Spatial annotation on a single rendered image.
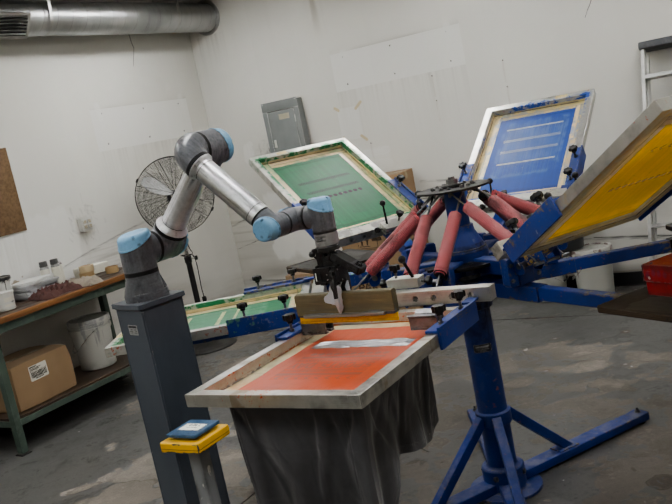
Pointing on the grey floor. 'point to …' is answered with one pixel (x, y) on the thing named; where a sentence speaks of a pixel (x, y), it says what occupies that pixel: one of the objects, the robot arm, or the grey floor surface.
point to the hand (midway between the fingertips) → (345, 307)
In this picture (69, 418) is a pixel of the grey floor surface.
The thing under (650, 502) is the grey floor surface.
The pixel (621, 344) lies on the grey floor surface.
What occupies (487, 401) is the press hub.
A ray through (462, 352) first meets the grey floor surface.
